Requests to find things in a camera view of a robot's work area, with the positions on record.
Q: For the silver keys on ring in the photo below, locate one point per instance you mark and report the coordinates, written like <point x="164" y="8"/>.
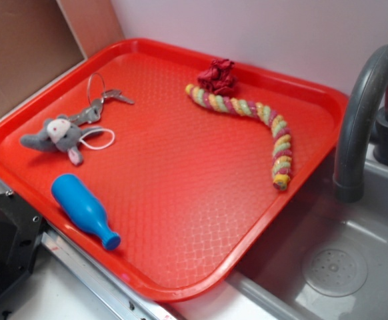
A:
<point x="92" y="113"/>

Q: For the grey plastic sink basin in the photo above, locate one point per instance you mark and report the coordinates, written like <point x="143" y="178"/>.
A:
<point x="321" y="258"/>

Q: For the blue plastic bottle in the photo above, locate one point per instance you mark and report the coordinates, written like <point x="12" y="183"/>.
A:
<point x="84" y="209"/>

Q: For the aluminium rail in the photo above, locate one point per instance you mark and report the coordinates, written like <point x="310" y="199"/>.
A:
<point x="62" y="282"/>

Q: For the red plastic tray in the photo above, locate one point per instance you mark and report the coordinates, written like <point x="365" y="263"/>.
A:
<point x="189" y="190"/>

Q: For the grey curved faucet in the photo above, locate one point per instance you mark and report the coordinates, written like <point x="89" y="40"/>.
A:
<point x="367" y="97"/>

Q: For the grey plush mouse toy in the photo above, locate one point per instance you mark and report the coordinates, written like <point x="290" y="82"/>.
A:
<point x="62" y="135"/>

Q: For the brown cardboard panel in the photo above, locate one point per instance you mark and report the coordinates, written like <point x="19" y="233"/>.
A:
<point x="41" y="40"/>

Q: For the crumpled red cloth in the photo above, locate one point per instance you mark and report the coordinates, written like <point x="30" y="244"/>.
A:
<point x="218" y="78"/>

